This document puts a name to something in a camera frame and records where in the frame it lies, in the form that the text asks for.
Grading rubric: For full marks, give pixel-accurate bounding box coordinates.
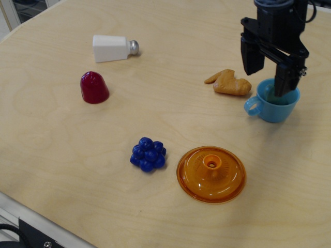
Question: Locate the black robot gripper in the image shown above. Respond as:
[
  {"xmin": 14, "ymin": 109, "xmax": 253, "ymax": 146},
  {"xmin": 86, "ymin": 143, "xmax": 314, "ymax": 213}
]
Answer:
[{"xmin": 240, "ymin": 1, "xmax": 309, "ymax": 97}]

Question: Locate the green toy cucumber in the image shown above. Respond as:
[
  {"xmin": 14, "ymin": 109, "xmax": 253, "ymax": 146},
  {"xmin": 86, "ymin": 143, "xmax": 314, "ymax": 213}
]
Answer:
[{"xmin": 264, "ymin": 84, "xmax": 288, "ymax": 105}]

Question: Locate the light blue plastic cup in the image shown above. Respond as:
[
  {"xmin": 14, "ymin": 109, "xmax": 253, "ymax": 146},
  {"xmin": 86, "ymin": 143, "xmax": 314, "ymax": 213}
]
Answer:
[{"xmin": 244, "ymin": 79, "xmax": 300, "ymax": 123}]

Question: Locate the toy fried chicken wing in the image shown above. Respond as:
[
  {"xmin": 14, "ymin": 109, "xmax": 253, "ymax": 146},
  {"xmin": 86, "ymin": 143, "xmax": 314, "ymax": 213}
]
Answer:
[{"xmin": 204, "ymin": 69, "xmax": 252, "ymax": 96}]

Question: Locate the orange transparent pot lid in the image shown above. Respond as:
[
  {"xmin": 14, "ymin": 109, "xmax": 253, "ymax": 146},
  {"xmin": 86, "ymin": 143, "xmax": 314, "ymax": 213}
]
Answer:
[{"xmin": 176, "ymin": 146, "xmax": 247, "ymax": 204}]

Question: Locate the blue toy grape bunch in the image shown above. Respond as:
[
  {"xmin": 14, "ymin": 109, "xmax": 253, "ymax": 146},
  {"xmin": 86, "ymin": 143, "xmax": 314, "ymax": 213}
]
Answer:
[{"xmin": 130, "ymin": 137, "xmax": 167, "ymax": 173}]

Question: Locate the white salt shaker silver cap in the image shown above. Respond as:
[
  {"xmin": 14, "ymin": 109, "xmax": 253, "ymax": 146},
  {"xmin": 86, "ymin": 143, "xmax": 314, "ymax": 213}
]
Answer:
[{"xmin": 93, "ymin": 35, "xmax": 140, "ymax": 63}]

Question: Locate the dark red plastic dome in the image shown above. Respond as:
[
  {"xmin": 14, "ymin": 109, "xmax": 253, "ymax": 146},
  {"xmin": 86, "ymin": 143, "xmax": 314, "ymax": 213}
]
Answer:
[{"xmin": 80, "ymin": 71, "xmax": 110, "ymax": 104}]

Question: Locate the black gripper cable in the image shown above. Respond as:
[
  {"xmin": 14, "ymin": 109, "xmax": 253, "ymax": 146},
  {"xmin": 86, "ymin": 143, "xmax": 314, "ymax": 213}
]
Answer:
[{"xmin": 292, "ymin": 0, "xmax": 318, "ymax": 24}]

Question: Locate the black bracket with screw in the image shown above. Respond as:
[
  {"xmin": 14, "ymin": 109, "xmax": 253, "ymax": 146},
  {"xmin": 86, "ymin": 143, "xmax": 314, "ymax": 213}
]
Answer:
[{"xmin": 19, "ymin": 219, "xmax": 64, "ymax": 248}]

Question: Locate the aluminium table frame rail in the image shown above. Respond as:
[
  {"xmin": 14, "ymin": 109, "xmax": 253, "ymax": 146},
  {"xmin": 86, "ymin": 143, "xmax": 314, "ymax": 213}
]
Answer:
[{"xmin": 1, "ymin": 193, "xmax": 94, "ymax": 247}]

